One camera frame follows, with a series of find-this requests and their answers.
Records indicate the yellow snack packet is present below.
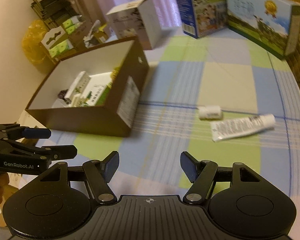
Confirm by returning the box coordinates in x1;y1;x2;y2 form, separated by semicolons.
110;67;121;81

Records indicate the white green medicine box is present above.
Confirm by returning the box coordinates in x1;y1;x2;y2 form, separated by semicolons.
70;85;111;107

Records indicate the white ointment tube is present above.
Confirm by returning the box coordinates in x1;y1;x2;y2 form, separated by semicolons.
210;114;276;142

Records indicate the brown cardboard storage box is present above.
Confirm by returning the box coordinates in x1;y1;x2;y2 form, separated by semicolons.
26;37;149;137

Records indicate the green landscape milk box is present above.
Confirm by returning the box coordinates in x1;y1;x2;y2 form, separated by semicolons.
226;0;300;60

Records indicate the plaid bed sheet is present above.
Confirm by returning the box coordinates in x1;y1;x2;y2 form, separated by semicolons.
17;27;300;205

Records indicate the blue milk carton box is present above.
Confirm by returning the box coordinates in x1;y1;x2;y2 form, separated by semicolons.
176;0;228;38

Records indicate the small white bottle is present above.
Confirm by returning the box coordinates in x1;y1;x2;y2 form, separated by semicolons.
198;105;223;120

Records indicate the white square gift box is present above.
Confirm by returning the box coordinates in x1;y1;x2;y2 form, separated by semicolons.
106;0;175;50

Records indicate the white green tissue box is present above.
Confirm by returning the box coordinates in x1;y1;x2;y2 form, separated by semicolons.
40;26;74;60

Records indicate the yellow plastic bag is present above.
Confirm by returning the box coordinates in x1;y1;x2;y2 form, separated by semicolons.
21;20;55;74

